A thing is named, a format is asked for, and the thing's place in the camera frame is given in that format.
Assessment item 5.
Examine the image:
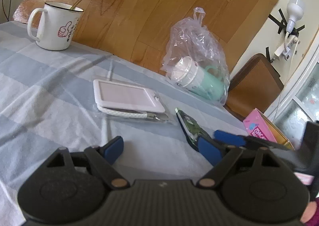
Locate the wooden stick in mug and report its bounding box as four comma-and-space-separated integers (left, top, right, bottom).
70, 0, 82, 10

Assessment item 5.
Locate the white power cable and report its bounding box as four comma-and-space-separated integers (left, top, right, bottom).
272, 39, 300, 117

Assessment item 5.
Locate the white window frame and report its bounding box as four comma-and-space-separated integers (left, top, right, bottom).
264, 46, 319, 137

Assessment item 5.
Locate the wooden headboard panel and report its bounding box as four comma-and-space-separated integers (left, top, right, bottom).
13, 0, 278, 72

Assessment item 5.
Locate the right hand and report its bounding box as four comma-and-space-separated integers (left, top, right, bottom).
300, 198, 319, 226

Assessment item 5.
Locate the white bulb lamp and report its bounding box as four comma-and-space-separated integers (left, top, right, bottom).
286, 0, 304, 35

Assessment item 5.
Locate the clear plastic bag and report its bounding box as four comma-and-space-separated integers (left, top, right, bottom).
160, 7, 230, 105

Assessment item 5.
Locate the brown chair back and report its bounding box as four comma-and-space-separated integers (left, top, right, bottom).
224, 53, 284, 121

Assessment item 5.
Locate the white power strip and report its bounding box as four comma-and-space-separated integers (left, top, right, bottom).
274, 36, 299, 61

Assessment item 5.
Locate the white enamel mug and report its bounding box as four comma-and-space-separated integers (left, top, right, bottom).
27, 1, 84, 51

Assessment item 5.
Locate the dark green snack packet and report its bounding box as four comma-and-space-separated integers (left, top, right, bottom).
175, 108, 210, 152

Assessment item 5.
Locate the pink tin box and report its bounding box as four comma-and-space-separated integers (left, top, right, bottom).
243, 109, 294, 150

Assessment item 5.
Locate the mint green cup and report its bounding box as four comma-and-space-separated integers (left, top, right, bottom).
169, 56, 225, 101

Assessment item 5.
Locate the white card holder with lanyard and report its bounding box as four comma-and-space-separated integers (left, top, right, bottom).
92, 60, 170, 123

